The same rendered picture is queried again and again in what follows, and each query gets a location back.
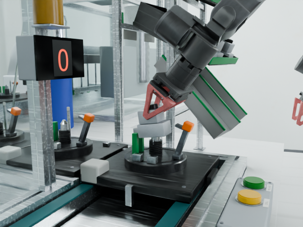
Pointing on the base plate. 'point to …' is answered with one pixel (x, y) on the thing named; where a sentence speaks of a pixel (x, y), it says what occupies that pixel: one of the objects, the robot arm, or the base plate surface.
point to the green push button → (254, 182)
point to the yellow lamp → (48, 12)
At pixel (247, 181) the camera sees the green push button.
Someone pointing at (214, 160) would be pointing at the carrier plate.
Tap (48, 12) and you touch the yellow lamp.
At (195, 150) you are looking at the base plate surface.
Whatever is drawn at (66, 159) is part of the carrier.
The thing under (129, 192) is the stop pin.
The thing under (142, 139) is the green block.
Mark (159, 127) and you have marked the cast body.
